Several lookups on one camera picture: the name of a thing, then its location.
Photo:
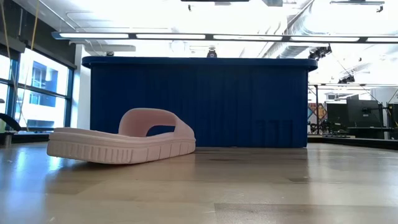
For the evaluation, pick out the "pink slide sandal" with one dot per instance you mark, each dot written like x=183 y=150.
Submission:
x=124 y=149

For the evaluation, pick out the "blue plastic bin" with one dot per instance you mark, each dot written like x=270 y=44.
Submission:
x=236 y=102

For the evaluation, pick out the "dark ceiling device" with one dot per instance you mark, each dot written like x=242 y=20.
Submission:
x=211 y=53

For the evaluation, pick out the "long ceiling light bar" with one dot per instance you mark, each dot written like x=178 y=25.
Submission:
x=211 y=37

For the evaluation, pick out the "black ceiling track lights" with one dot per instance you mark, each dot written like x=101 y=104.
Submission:
x=320 y=52

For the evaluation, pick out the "black computer monitors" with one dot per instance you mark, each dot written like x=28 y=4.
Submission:
x=360 y=112

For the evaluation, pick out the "colourful wall poster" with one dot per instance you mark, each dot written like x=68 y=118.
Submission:
x=320 y=112

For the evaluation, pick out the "dark window frame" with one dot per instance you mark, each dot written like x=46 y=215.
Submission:
x=70 y=93

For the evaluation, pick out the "black metal frame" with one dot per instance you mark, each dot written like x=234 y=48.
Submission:
x=357 y=143

